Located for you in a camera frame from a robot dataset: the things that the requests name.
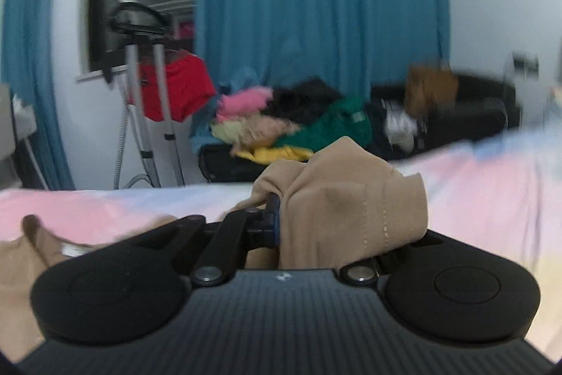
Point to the white cloth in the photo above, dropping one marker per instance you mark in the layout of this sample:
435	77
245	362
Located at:
399	124

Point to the black sofa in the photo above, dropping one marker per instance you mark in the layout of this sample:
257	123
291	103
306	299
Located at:
474	111

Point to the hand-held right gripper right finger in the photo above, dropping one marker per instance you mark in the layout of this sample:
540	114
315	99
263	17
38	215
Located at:
358	273

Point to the pink garment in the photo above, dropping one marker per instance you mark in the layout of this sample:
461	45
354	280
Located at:
243	100

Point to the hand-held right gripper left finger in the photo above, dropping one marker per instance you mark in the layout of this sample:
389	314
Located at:
274	221

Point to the pastel tie-dye bedsheet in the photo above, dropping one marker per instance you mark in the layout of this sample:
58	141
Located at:
483	190

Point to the narrow blue curtain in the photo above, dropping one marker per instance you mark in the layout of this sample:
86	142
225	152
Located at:
30	50

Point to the wall socket with charger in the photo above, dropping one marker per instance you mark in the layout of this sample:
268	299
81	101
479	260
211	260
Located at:
526	62

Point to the tan t-shirt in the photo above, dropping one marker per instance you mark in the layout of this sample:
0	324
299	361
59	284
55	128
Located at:
342	199

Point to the green garment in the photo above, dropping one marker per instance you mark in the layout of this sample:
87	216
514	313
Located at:
338	124

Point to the beige garment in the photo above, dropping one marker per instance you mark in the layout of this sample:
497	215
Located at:
254	131

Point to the brown paper bag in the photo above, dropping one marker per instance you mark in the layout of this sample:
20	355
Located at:
430	89

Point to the wide blue curtain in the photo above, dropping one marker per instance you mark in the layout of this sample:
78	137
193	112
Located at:
316	6

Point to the red garment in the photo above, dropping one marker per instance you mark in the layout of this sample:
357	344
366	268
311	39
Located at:
184	89

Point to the garment steamer stand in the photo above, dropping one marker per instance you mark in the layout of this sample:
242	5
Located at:
131	50

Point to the light blue garment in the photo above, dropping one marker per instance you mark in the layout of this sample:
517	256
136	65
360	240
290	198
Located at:
246	78

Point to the yellow garment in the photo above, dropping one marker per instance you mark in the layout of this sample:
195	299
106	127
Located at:
268	154

